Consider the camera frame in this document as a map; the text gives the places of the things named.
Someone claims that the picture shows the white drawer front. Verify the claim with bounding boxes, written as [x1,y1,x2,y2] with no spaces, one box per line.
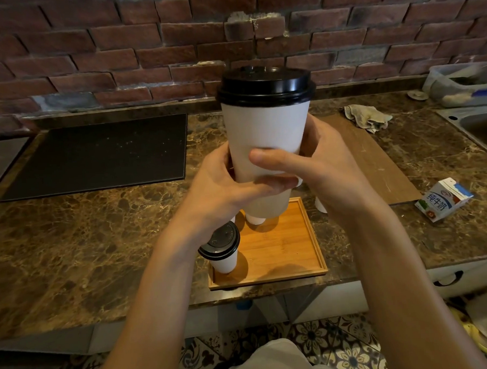
[426,257,487,300]

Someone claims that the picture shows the white blue milk carton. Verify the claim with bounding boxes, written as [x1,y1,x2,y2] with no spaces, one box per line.
[413,176,476,224]

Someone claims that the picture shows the brown flat board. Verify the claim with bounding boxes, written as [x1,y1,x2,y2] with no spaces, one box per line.
[321,109,423,210]

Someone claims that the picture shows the counter lidded cup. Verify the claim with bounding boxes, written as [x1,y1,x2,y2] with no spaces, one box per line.
[294,176,329,216]

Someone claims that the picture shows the person's right hand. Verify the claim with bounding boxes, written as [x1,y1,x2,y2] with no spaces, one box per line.
[246,109,388,232]

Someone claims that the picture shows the black rubber mat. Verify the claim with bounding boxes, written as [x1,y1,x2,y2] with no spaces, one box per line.
[0,113,192,203]

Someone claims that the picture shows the person's left forearm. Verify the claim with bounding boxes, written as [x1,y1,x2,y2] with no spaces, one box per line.
[85,232,221,369]

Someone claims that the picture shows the steel sink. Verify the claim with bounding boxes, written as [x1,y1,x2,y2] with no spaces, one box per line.
[434,104,487,167]

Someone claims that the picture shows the person's light grey clothing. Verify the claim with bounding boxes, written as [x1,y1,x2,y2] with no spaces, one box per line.
[199,335,339,369]

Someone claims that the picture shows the person's left hand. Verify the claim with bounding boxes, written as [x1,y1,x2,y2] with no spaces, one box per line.
[172,138,303,251]

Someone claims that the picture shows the yellow slipper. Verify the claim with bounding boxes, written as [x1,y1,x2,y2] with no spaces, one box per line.
[449,304,487,359]

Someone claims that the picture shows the person's right forearm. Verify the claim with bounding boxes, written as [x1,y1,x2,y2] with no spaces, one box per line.
[342,200,487,369]

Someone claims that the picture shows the clear plastic container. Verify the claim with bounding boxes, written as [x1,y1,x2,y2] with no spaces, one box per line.
[421,62,487,109]

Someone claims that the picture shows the black drawer handle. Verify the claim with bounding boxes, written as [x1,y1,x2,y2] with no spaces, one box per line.
[433,270,464,288]

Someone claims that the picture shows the square wooden tray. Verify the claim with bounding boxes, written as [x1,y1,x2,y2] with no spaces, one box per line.
[204,195,330,292]

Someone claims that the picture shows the crumpled beige rag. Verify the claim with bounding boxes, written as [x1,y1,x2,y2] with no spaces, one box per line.
[343,102,395,136]

